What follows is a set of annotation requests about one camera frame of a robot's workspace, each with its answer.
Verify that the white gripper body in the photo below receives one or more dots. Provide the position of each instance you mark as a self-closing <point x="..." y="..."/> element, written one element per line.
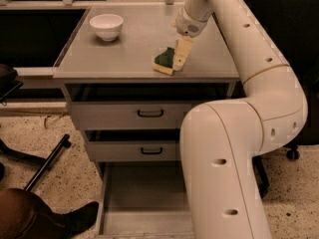
<point x="186" y="25"/>

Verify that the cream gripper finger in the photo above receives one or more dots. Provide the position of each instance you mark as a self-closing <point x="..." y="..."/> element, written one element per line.
<point x="182" y="49"/>

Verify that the green and yellow sponge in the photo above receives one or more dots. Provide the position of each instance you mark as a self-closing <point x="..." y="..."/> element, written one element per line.
<point x="163" y="62"/>

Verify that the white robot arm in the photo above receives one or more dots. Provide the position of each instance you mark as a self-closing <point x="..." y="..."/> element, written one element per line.
<point x="219" y="139"/>

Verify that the grey drawer cabinet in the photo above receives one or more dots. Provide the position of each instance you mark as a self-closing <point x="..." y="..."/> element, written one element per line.
<point x="147" y="31"/>

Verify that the top grey drawer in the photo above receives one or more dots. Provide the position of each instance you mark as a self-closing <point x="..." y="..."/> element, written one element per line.
<point x="138" y="105"/>

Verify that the grey drawer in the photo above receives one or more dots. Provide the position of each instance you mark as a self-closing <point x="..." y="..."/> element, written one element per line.
<point x="143" y="200"/>
<point x="138" y="105"/>
<point x="123" y="145"/>

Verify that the middle grey drawer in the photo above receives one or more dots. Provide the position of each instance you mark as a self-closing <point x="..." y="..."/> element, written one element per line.
<point x="123" y="145"/>

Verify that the bottom grey drawer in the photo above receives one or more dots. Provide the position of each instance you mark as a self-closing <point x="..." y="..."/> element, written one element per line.
<point x="143" y="200"/>

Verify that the white ceramic bowl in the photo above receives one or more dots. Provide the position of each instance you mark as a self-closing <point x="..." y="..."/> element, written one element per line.
<point x="108" y="27"/>

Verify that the black office chair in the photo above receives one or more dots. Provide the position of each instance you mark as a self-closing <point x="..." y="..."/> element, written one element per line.
<point x="293" y="25"/>

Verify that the black chair base leg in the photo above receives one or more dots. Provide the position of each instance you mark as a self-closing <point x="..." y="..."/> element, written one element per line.
<point x="43" y="163"/>

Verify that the black chair seat at left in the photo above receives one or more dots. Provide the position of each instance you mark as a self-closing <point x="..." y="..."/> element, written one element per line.
<point x="8" y="81"/>

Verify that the person's dark shoe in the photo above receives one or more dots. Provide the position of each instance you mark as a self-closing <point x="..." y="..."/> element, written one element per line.
<point x="81" y="220"/>

